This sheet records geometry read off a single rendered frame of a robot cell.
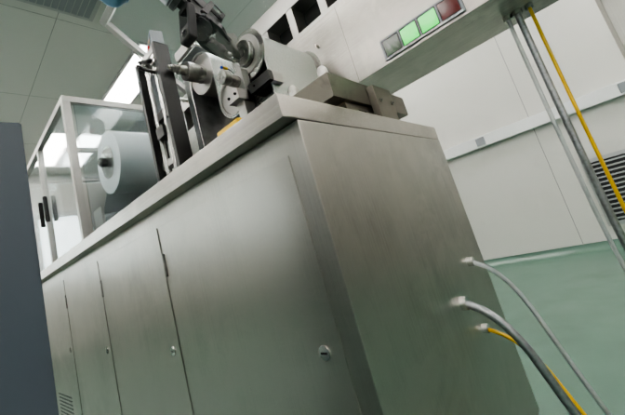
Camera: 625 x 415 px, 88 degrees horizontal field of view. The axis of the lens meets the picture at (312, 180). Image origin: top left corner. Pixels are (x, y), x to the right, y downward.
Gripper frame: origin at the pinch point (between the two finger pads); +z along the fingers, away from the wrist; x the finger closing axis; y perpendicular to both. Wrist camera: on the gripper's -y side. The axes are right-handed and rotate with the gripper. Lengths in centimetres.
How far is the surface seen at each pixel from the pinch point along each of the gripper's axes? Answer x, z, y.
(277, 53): -7.9, 8.1, 6.0
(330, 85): -27.6, 15.8, -18.2
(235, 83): 0.8, 4.2, -6.6
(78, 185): 94, -9, -16
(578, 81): -80, 205, 176
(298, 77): -7.9, 17.2, 5.0
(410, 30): -38, 31, 20
